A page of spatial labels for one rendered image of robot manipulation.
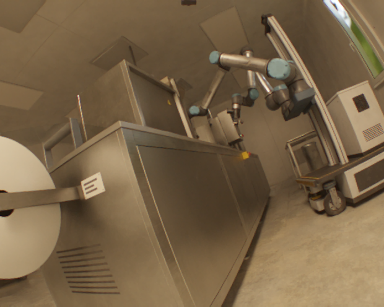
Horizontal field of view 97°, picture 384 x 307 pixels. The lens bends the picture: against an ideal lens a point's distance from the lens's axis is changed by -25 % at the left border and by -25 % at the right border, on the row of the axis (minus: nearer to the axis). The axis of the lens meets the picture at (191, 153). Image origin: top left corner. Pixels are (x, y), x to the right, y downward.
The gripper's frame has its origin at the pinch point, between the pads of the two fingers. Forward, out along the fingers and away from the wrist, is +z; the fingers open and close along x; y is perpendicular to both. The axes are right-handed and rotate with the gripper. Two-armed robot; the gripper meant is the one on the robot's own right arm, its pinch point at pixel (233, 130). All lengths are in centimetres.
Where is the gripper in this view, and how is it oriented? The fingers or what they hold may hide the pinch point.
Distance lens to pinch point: 210.1
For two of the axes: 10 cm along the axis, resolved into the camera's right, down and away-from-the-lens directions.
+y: 9.9, 0.5, -1.6
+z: -0.8, 9.7, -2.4
